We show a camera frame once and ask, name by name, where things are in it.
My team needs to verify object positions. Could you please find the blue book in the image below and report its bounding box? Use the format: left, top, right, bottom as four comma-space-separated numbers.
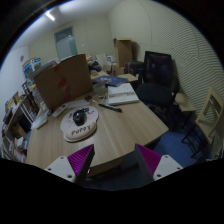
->
91, 74, 129, 88

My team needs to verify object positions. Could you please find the large brown cardboard box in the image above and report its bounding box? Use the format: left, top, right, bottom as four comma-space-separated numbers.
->
33, 53, 94, 111

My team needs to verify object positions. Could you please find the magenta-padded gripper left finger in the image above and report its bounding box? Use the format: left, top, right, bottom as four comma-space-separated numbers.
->
43, 143, 96, 186

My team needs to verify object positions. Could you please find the black computer mouse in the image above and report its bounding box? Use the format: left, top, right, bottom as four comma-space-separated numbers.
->
72, 109, 87, 127

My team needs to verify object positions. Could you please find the low shelf with books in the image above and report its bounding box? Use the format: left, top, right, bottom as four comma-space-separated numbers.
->
0, 133, 31, 164

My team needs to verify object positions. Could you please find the dark suitcase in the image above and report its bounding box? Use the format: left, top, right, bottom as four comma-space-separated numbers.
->
124, 59, 145, 77

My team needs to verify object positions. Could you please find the ceiling tube light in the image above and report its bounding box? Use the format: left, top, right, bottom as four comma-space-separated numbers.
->
44, 10, 56, 22

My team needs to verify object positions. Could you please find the white paper sheet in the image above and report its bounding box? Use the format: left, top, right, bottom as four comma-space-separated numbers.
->
66, 99, 91, 109
31, 108, 51, 129

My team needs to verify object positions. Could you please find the tall open cardboard box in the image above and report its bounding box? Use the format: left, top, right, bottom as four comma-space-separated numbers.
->
113, 37, 133, 69

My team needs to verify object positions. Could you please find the blue and white cabinet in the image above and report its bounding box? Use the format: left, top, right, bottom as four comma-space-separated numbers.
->
21, 56, 43, 79

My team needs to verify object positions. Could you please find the white remote control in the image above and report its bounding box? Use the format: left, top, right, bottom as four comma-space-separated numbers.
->
51, 103, 69, 119

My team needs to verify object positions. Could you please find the clear plastic cup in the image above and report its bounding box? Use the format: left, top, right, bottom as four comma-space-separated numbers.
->
93, 82, 107, 96

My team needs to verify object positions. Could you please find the white closed book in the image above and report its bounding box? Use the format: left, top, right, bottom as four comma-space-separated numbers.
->
107, 82, 141, 106

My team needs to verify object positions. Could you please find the black office chair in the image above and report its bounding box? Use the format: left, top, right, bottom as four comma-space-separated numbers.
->
135, 50, 181, 131

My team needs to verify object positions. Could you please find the white puppy print mouse pad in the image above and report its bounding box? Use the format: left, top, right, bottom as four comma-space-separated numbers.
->
59, 105, 100, 143

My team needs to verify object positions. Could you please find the cluttered wooden side desk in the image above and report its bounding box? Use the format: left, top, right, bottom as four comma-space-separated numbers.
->
1, 83, 41, 134

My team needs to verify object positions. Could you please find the grey glass door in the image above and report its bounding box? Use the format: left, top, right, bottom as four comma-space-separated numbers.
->
54, 26, 78, 61

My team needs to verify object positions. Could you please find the black marker pen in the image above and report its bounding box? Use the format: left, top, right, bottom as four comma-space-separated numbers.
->
98, 102, 123, 113

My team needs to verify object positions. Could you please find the light wooden chair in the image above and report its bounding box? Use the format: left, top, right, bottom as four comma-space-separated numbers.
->
181, 85, 224, 159

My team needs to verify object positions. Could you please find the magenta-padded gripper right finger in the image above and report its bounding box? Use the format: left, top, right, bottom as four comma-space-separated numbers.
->
134, 143, 184, 186

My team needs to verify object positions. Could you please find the small white flat case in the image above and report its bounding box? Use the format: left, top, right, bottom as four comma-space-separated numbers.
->
35, 118, 49, 130

